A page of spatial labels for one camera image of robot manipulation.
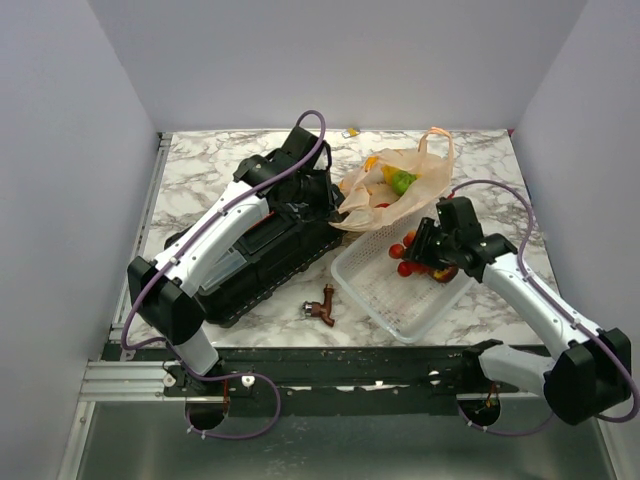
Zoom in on aluminium mounting rail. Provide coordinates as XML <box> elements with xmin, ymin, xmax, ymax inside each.
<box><xmin>81</xmin><ymin>347</ymin><xmax>489</xmax><ymax>399</ymax></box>

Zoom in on yellow orange fake fruit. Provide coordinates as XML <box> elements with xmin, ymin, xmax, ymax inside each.
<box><xmin>364</xmin><ymin>156</ymin><xmax>399</xmax><ymax>184</ymax></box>

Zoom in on red fake cherry tomatoes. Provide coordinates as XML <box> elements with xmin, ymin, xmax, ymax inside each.
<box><xmin>388</xmin><ymin>230</ymin><xmax>431</xmax><ymax>278</ymax></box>

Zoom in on black plastic toolbox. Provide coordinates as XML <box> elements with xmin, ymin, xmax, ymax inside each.
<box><xmin>195</xmin><ymin>213</ymin><xmax>346</xmax><ymax>328</ymax></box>

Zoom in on clear plastic basket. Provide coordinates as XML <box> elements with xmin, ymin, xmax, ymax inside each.
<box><xmin>331</xmin><ymin>205</ymin><xmax>473</xmax><ymax>344</ymax></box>

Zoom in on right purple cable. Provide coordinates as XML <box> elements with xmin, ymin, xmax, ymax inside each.
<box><xmin>449</xmin><ymin>178</ymin><xmax>640</xmax><ymax>437</ymax></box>

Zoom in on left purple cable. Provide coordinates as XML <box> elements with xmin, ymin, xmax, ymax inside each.
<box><xmin>122</xmin><ymin>109</ymin><xmax>329</xmax><ymax>441</ymax></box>

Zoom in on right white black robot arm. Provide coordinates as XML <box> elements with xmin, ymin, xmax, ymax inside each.
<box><xmin>405</xmin><ymin>197</ymin><xmax>639</xmax><ymax>425</ymax></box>

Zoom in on dark red fake plum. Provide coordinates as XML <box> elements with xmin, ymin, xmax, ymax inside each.
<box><xmin>431</xmin><ymin>266</ymin><xmax>459</xmax><ymax>284</ymax></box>

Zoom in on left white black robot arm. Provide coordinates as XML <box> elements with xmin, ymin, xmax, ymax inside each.
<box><xmin>127</xmin><ymin>125</ymin><xmax>342</xmax><ymax>395</ymax></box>

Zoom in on brown metal faucet tap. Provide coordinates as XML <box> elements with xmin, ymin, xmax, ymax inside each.
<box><xmin>302</xmin><ymin>284</ymin><xmax>335</xmax><ymax>328</ymax></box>

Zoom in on orange plastic bag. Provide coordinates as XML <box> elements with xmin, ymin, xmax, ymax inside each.
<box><xmin>331</xmin><ymin>127</ymin><xmax>454</xmax><ymax>233</ymax></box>

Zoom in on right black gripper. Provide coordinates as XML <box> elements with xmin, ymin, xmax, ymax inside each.
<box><xmin>403</xmin><ymin>217</ymin><xmax>458</xmax><ymax>271</ymax></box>

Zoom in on green fake fruit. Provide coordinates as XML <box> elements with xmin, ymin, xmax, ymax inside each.
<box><xmin>391</xmin><ymin>170</ymin><xmax>417</xmax><ymax>196</ymax></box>

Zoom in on purple cable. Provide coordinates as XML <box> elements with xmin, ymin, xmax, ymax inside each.
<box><xmin>122</xmin><ymin>109</ymin><xmax>329</xmax><ymax>441</ymax></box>
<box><xmin>449</xmin><ymin>178</ymin><xmax>640</xmax><ymax>437</ymax></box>

